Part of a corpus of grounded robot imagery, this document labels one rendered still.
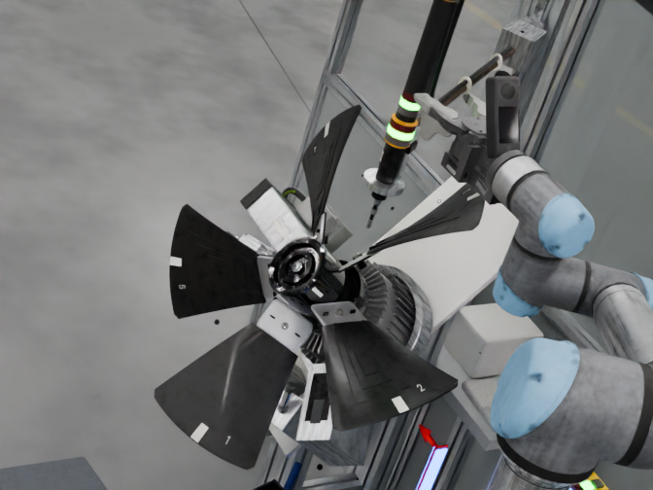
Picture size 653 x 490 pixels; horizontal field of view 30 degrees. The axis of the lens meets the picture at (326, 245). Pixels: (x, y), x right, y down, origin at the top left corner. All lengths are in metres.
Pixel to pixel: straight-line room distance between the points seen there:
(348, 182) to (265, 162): 1.66
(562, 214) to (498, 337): 1.04
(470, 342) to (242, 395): 0.66
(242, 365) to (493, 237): 0.55
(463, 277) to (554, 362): 1.03
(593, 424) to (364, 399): 0.73
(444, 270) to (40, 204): 2.35
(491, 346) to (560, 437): 1.31
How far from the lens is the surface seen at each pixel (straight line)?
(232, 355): 2.19
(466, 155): 1.78
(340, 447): 2.20
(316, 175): 2.37
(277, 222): 2.49
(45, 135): 4.89
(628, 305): 1.64
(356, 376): 2.03
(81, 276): 4.13
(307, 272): 2.15
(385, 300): 2.24
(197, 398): 2.20
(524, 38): 2.48
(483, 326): 2.67
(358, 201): 3.39
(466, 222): 2.05
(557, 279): 1.71
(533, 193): 1.68
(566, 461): 1.36
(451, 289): 2.34
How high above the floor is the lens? 2.39
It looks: 31 degrees down
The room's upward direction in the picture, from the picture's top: 18 degrees clockwise
